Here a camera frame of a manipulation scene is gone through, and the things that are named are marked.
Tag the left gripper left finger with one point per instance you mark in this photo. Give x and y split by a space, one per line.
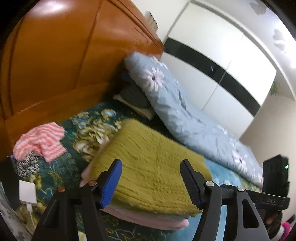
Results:
58 222

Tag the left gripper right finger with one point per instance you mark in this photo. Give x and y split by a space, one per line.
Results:
243 221

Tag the olive green knit sweater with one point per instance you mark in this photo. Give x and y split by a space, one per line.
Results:
150 180

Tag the pink sleeve right forearm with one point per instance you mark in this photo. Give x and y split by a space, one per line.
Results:
283 232

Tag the person right hand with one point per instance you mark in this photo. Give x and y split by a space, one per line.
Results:
271 219

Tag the folded pink garment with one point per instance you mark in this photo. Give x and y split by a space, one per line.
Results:
148 220

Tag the light blue floral quilt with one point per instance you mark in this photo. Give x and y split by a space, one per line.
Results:
186 124

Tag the black white patterned cloth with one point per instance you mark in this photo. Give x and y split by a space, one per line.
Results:
28 166

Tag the pink white striped cloth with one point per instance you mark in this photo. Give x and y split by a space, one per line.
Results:
43 140

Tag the floral teal plush blanket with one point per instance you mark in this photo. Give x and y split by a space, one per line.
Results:
85 133

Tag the green plant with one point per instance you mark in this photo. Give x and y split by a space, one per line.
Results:
274 90

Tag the white wardrobe black stripe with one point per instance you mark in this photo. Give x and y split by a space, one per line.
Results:
225 75

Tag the dark pillow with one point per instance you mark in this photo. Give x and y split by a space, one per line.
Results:
133 97

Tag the orange wooden headboard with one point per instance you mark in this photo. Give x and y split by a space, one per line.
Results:
62 57

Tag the white charger with cable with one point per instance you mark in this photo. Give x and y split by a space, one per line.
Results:
27 194

